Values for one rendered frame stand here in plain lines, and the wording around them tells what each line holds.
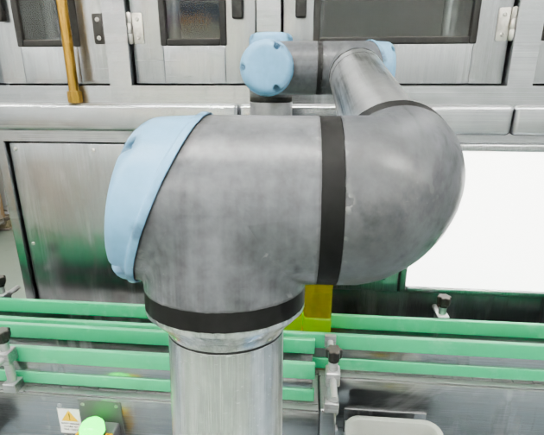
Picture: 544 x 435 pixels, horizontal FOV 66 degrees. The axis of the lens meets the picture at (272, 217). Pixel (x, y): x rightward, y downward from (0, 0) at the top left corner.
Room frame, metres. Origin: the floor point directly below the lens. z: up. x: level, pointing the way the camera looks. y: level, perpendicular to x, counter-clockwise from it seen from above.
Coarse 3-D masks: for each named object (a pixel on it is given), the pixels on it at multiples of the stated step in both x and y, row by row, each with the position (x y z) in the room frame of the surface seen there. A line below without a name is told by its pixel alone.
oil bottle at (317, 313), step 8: (312, 288) 0.74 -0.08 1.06; (320, 288) 0.73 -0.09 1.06; (328, 288) 0.73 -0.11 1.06; (312, 296) 0.74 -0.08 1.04; (320, 296) 0.73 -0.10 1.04; (328, 296) 0.73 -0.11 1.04; (304, 304) 0.74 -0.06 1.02; (312, 304) 0.73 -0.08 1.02; (320, 304) 0.73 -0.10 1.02; (328, 304) 0.73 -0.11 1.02; (304, 312) 0.74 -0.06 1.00; (312, 312) 0.74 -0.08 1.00; (320, 312) 0.73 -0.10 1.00; (328, 312) 0.73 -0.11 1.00; (304, 320) 0.74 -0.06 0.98; (312, 320) 0.73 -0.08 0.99; (320, 320) 0.73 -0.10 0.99; (328, 320) 0.73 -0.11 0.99; (304, 328) 0.74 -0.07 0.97; (312, 328) 0.73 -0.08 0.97; (320, 328) 0.73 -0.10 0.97; (328, 328) 0.73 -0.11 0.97
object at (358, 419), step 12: (348, 420) 0.63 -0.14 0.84; (360, 420) 0.63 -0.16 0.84; (372, 420) 0.63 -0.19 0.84; (384, 420) 0.63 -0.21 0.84; (396, 420) 0.63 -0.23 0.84; (408, 420) 0.63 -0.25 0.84; (420, 420) 0.63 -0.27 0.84; (348, 432) 0.60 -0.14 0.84; (360, 432) 0.63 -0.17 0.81; (372, 432) 0.62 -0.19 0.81; (384, 432) 0.62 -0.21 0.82; (396, 432) 0.62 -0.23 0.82; (408, 432) 0.62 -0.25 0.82; (420, 432) 0.62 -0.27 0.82; (432, 432) 0.61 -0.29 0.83
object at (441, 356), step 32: (0, 320) 0.78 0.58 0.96; (32, 320) 0.77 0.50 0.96; (64, 320) 0.77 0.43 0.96; (96, 320) 0.77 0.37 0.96; (320, 352) 0.72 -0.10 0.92; (352, 352) 0.71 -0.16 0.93; (384, 352) 0.71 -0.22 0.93; (416, 352) 0.70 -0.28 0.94; (448, 352) 0.69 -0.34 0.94; (480, 352) 0.69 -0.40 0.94; (512, 352) 0.68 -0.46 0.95
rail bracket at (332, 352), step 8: (328, 336) 0.71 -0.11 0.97; (328, 344) 0.69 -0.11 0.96; (328, 352) 0.60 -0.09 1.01; (336, 352) 0.60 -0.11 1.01; (328, 360) 0.60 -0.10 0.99; (336, 360) 0.60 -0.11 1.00; (328, 368) 0.61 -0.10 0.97; (336, 368) 0.60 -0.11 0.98; (328, 376) 0.60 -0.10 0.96; (336, 376) 0.59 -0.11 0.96; (328, 384) 0.60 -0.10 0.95; (336, 384) 0.58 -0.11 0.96; (328, 392) 0.60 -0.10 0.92; (336, 392) 0.56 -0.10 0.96; (328, 400) 0.60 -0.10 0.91; (336, 400) 0.55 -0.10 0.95; (328, 408) 0.60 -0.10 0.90; (336, 408) 0.60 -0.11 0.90
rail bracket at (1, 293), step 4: (0, 276) 0.88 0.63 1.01; (4, 276) 0.89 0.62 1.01; (0, 280) 0.87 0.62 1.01; (4, 280) 0.88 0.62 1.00; (0, 284) 0.87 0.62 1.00; (4, 284) 0.89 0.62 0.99; (0, 288) 0.88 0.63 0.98; (4, 288) 0.88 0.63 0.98; (12, 288) 0.92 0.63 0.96; (16, 288) 0.92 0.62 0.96; (0, 292) 0.87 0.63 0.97; (4, 292) 0.88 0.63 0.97; (8, 292) 0.89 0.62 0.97; (12, 292) 0.91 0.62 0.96; (0, 296) 0.87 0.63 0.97; (4, 296) 0.87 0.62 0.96; (8, 296) 0.88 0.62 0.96
